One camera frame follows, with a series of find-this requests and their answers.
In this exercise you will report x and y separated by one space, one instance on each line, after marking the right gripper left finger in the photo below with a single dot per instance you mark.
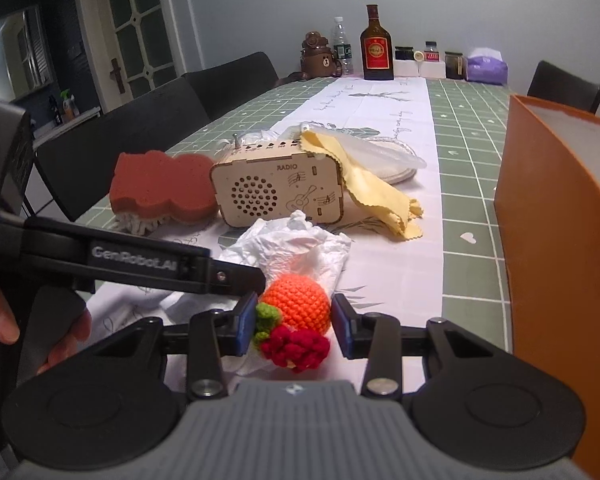
212 335

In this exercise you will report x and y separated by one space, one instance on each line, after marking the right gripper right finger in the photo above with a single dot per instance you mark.
375 338

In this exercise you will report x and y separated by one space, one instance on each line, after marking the orange crochet fruit toy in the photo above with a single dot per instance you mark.
292 320

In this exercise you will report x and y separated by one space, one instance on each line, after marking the white tissue paper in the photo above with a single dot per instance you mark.
291 245

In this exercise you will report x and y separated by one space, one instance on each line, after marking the yellow cleaning cloth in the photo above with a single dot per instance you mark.
395 209

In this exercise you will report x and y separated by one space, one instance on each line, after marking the red brown sponge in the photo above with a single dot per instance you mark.
153 188

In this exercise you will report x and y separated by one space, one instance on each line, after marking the cream round fabric mat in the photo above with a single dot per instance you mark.
389 159

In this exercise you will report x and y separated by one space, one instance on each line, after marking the orange cardboard box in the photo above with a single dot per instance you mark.
547 203

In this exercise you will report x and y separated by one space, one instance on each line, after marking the clear plastic bundle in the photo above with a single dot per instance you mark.
240 140

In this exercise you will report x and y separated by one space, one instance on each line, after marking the white deer print runner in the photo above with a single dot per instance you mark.
328 185

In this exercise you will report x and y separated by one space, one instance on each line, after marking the white sideboard cabinet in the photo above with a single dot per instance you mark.
38 199

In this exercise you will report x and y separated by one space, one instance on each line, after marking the wooden radio box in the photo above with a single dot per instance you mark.
271 181

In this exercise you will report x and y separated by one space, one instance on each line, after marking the spray bottle on cabinet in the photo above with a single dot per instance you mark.
69 107

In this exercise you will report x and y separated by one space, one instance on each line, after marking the black chair far left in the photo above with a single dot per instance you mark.
225 87

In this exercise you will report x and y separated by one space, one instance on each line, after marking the glass panel door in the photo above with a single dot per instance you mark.
129 45

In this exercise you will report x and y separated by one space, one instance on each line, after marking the white small box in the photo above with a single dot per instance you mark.
412 68

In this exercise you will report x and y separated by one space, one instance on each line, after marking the brown bear figurine jar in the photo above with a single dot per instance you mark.
317 60

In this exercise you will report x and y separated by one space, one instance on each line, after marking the dark glass jar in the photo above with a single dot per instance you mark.
455 65

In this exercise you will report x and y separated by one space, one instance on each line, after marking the black lidded jar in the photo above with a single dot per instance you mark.
404 53

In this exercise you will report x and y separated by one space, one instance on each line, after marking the small red label jar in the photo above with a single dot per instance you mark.
431 51

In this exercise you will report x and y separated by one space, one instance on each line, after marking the clear plastic water bottle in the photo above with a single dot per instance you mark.
342 46

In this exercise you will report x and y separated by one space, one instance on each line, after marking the purple tissue box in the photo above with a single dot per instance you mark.
486 65

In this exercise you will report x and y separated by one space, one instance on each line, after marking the brown liquor bottle red label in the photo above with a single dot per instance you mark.
377 51

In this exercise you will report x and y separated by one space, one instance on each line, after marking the black chair right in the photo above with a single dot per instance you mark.
552 83

